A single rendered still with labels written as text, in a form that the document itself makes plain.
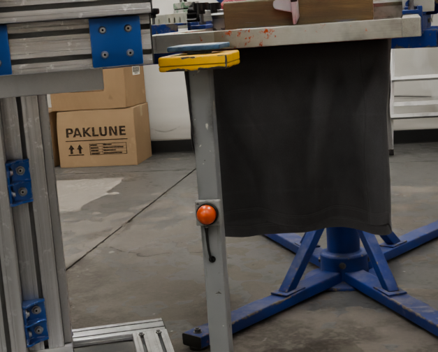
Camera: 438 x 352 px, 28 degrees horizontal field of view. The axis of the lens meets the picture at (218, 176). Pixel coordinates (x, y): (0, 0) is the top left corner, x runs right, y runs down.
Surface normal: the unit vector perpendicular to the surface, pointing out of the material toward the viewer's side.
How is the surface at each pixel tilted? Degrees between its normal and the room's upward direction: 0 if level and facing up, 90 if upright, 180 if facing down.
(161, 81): 90
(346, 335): 0
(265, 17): 94
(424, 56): 90
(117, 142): 90
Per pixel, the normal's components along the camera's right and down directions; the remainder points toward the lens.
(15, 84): 0.18, 0.16
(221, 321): -0.21, 0.19
